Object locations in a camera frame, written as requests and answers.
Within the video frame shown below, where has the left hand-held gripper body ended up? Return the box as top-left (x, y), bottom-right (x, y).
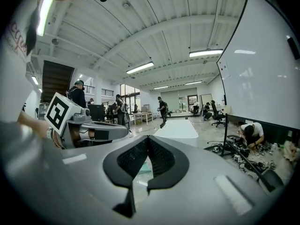
top-left (44, 92), bottom-right (93, 149)

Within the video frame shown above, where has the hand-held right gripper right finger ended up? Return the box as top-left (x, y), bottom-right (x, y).
top-left (137, 135), bottom-right (278, 225)

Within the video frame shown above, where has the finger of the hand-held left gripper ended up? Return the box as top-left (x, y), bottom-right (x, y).
top-left (78, 122), bottom-right (129, 142)

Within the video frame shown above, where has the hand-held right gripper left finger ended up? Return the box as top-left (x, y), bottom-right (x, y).
top-left (58, 135), bottom-right (150, 225)

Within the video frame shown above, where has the person's left forearm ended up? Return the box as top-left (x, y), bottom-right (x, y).
top-left (16, 110), bottom-right (51, 139)

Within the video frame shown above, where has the black whiteboard stand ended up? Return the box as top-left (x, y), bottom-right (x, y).
top-left (220, 88), bottom-right (276, 193)

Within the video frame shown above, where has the black monitor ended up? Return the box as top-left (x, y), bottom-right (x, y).
top-left (87, 104), bottom-right (105, 122)

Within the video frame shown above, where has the dark staircase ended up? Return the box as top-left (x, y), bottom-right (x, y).
top-left (41, 60), bottom-right (75, 103)

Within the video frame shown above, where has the light wooden table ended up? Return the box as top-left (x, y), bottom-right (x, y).
top-left (132, 111), bottom-right (154, 126)

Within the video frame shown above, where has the white bathtub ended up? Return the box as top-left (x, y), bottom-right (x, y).
top-left (152, 119), bottom-right (199, 141)

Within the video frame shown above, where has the person's white printed t-shirt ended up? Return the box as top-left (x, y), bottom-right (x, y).
top-left (0, 0), bottom-right (42, 126)

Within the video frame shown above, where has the black office chair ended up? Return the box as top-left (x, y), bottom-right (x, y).
top-left (210, 100), bottom-right (226, 128)

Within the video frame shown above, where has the beige crumpled cloth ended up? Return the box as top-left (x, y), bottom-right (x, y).
top-left (283, 141), bottom-right (300, 161)

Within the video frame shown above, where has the large whiteboard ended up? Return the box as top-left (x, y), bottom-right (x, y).
top-left (217, 0), bottom-right (300, 130)

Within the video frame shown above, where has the tangle of black cables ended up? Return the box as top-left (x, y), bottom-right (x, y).
top-left (203, 135), bottom-right (282, 173)

